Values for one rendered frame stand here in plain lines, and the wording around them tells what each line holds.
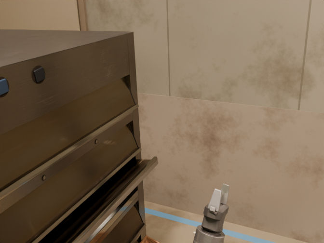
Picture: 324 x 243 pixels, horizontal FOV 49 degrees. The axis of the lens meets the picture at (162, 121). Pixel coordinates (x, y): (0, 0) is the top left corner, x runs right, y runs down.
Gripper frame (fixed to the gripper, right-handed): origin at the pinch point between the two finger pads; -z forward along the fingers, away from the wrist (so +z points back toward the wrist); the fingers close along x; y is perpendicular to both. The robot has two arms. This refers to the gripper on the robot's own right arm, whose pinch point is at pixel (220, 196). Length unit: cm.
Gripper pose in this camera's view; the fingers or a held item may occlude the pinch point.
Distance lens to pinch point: 110.2
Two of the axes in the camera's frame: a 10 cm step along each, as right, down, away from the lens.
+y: -8.9, -2.5, 3.7
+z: -2.4, 9.7, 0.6
